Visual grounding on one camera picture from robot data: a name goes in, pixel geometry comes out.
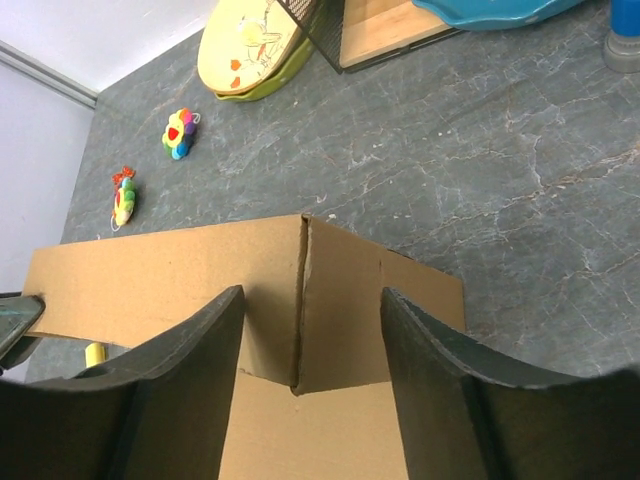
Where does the cream bird plate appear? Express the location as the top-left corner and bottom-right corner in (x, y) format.
(197, 0), (313, 102)

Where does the black wire wooden shelf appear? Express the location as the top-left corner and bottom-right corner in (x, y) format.
(280, 0), (458, 74)

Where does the rainbow flower plush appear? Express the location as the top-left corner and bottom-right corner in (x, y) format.
(161, 108), (201, 160)

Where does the small orange toy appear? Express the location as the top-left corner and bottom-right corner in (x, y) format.
(112, 166), (136, 186)

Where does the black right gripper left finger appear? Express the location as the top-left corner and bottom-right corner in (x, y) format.
(1, 286), (245, 479)

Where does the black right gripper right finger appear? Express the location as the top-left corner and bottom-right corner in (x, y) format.
(381, 288), (639, 479)

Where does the blue dotted plate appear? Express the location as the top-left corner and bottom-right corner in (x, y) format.
(413, 0), (581, 31)

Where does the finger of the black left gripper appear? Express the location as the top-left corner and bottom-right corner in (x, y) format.
(1, 294), (45, 370)

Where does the brown cardboard box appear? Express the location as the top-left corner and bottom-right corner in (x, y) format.
(23, 215), (465, 479)

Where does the yellow flower keychain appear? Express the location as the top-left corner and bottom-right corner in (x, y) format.
(110, 177), (136, 232)

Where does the blue small bottle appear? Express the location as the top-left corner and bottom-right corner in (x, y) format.
(603, 0), (640, 74)

